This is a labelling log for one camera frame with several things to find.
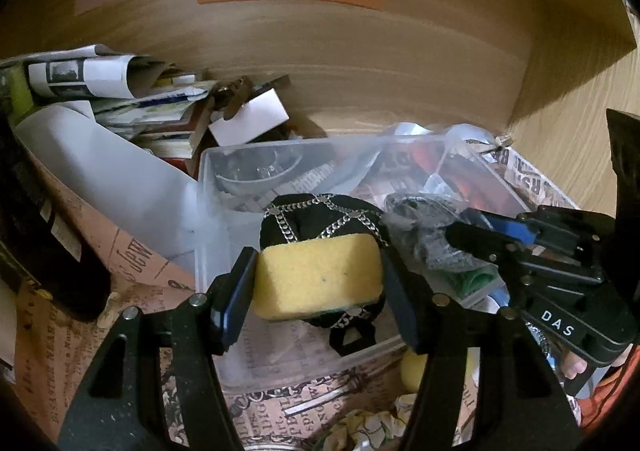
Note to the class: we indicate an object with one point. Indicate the grey knitted cloth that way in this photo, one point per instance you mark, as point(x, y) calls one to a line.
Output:
point(422, 226)

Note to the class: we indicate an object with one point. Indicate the rolled printed newspaper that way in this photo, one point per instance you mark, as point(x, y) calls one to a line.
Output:
point(80, 71)

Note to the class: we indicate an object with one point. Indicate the stack of papers and booklets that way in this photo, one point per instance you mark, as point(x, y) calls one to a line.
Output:
point(155, 116)

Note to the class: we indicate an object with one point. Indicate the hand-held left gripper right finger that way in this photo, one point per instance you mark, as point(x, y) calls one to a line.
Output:
point(400, 303)

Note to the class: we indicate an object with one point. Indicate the green scrub pad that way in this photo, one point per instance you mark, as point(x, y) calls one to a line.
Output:
point(470, 281)

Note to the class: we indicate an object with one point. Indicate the red packet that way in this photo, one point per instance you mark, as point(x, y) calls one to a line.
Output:
point(440, 166)

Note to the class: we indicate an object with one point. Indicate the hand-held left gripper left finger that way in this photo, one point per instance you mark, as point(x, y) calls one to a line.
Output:
point(234, 293)

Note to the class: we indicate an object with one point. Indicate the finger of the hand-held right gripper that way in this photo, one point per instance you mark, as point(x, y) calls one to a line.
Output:
point(480, 243)
point(505, 227)

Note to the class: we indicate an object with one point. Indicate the clear plastic container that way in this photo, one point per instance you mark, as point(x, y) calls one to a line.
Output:
point(225, 221)

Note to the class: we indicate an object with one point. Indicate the white card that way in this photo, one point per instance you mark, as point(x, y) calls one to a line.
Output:
point(250, 117)

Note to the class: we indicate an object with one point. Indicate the person's right hand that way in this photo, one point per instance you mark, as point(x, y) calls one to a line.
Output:
point(575, 367)

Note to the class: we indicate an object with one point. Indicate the white rolled paper sheet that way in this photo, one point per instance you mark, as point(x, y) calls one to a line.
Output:
point(125, 176)

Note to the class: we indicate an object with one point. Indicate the crumpled paper ball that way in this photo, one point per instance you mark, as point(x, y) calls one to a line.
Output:
point(365, 426)

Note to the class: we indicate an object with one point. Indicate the small yellow sponge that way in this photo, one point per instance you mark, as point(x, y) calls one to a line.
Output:
point(411, 373)

